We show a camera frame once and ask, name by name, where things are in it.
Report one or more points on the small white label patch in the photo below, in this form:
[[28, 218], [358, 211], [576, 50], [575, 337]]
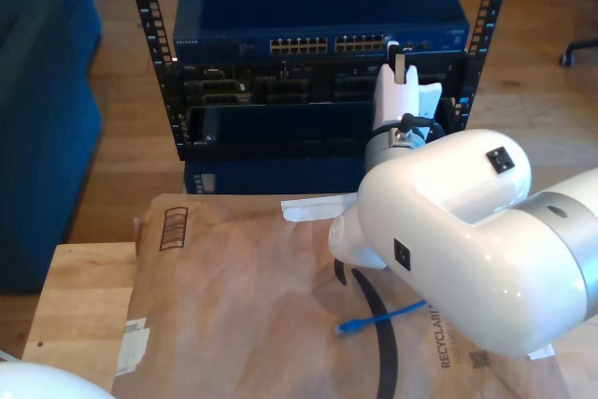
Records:
[[542, 352]]

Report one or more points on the black rack server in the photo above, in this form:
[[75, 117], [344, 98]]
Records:
[[224, 86]]

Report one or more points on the white tape strip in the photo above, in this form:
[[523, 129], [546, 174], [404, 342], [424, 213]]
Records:
[[308, 209]]

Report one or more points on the brown paper mailer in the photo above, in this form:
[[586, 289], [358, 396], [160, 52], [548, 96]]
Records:
[[233, 301]]

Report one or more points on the white shipping label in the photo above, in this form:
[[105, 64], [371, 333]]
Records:
[[133, 347]]

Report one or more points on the large blue sofa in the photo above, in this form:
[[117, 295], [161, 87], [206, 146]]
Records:
[[42, 137]]

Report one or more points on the black office chair base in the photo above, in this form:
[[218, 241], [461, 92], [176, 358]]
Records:
[[584, 44]]

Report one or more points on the blue network switch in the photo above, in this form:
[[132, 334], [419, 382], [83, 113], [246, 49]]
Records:
[[317, 2]]

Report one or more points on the black equipment rack frame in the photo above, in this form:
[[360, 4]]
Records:
[[169, 90]]

